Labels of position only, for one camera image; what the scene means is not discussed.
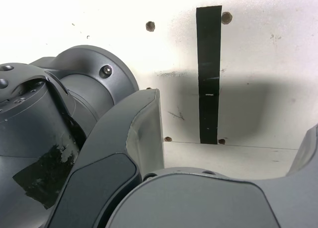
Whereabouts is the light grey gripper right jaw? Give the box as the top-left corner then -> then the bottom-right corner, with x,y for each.
105,124 -> 318,228

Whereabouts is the black tape strip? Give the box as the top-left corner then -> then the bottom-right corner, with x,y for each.
195,5 -> 223,145

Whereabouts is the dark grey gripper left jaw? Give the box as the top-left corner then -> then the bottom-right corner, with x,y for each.
46,88 -> 165,228

